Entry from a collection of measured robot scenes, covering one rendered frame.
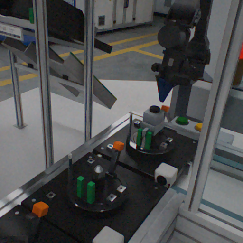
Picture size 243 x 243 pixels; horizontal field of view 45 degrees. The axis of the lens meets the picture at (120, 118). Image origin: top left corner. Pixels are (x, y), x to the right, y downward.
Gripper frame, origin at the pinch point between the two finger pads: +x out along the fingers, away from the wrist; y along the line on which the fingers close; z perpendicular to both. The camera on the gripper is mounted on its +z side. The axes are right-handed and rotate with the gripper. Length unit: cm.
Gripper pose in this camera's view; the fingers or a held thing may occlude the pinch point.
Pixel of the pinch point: (164, 90)
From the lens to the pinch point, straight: 87.7
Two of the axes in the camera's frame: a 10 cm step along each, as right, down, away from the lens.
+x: -2.2, 9.3, 3.0
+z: 9.6, 1.6, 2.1
